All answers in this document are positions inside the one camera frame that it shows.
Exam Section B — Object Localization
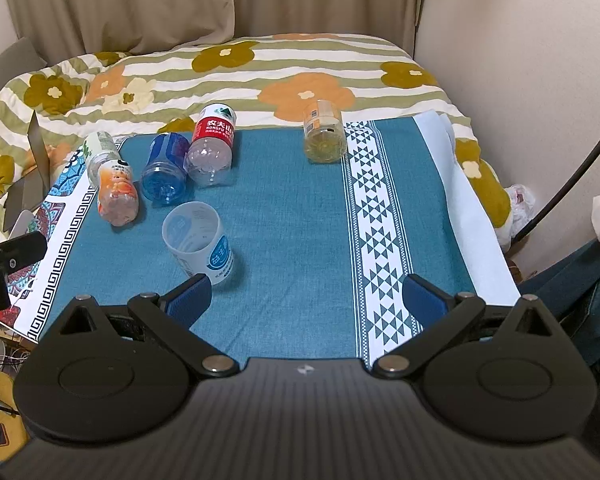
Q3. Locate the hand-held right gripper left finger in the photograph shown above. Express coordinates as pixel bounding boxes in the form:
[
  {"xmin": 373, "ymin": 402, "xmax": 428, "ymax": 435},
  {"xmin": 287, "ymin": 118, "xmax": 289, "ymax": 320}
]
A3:
[{"xmin": 40, "ymin": 272, "xmax": 239, "ymax": 379}]

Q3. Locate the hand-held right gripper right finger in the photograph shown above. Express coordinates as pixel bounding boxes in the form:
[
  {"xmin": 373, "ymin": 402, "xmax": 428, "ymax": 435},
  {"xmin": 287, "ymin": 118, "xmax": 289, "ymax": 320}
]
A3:
[{"xmin": 371, "ymin": 273, "xmax": 567, "ymax": 380}]

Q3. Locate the translucent cup with blue label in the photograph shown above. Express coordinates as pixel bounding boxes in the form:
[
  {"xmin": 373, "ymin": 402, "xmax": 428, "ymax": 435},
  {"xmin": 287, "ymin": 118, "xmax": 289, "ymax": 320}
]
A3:
[{"xmin": 161, "ymin": 201, "xmax": 236, "ymax": 287}]

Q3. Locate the grey laptop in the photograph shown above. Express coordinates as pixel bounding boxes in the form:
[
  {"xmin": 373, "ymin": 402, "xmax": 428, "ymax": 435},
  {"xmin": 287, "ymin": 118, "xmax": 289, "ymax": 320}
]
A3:
[{"xmin": 2, "ymin": 109, "xmax": 52, "ymax": 237}]

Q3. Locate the orange label plastic bottle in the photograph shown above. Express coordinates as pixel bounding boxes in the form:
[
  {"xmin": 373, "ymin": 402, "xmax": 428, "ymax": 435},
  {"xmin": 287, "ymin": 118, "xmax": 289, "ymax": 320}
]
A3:
[{"xmin": 96, "ymin": 158, "xmax": 141, "ymax": 227}]

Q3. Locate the teal patterned tablecloth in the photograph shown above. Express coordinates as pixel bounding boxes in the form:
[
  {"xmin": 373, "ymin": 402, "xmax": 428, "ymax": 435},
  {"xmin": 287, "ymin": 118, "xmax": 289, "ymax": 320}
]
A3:
[{"xmin": 0, "ymin": 111, "xmax": 524, "ymax": 362}]

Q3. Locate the yellow box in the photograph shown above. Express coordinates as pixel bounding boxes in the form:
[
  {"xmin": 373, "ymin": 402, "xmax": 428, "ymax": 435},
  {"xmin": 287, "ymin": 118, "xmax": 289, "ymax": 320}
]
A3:
[{"xmin": 0, "ymin": 369, "xmax": 32, "ymax": 467}]

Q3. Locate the blue plastic bottle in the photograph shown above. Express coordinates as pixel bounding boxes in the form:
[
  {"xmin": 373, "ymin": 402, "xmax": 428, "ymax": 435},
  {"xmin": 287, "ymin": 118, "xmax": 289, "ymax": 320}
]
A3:
[{"xmin": 140, "ymin": 132, "xmax": 191, "ymax": 206}]

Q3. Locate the white plastic bag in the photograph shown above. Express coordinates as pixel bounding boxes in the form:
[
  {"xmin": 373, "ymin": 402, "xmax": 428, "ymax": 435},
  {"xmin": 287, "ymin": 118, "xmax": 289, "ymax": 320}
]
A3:
[{"xmin": 496, "ymin": 184, "xmax": 537, "ymax": 251}]

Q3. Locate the green white label bottle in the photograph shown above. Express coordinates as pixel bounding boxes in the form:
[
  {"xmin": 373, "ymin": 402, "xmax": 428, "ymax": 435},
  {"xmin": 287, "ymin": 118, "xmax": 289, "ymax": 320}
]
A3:
[{"xmin": 82, "ymin": 131, "xmax": 123, "ymax": 189}]

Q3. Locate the red label plastic bottle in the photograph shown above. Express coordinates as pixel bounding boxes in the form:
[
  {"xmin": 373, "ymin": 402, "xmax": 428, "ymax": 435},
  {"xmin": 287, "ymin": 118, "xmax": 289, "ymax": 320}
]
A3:
[{"xmin": 184, "ymin": 102, "xmax": 238, "ymax": 189}]

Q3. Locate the dark teal cloth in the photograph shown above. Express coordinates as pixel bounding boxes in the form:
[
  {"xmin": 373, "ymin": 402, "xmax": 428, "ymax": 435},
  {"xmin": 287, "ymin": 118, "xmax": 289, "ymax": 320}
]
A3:
[{"xmin": 519, "ymin": 239, "xmax": 600, "ymax": 367}]

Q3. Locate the grey cushion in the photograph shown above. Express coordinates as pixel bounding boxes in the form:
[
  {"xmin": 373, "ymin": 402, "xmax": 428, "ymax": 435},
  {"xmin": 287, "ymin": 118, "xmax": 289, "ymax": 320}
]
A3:
[{"xmin": 0, "ymin": 36, "xmax": 49, "ymax": 113}]

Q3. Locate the yellow clear plastic jar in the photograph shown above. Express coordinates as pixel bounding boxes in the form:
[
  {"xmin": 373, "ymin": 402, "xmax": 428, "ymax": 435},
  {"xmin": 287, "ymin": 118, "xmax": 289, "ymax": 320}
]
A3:
[{"xmin": 302, "ymin": 100, "xmax": 349, "ymax": 164}]

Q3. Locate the floral striped blanket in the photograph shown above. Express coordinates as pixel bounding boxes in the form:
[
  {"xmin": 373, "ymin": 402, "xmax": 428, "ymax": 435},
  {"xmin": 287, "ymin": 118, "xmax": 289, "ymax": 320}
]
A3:
[{"xmin": 0, "ymin": 32, "xmax": 514, "ymax": 242}]

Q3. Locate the beige curtain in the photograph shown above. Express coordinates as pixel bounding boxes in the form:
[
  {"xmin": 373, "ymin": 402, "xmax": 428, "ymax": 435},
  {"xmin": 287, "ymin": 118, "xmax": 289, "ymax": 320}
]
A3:
[{"xmin": 0, "ymin": 0, "xmax": 427, "ymax": 69}]

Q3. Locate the black cable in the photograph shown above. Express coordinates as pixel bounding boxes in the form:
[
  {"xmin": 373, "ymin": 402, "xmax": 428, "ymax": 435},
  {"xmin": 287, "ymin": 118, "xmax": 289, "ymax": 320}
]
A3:
[{"xmin": 509, "ymin": 109, "xmax": 600, "ymax": 242}]

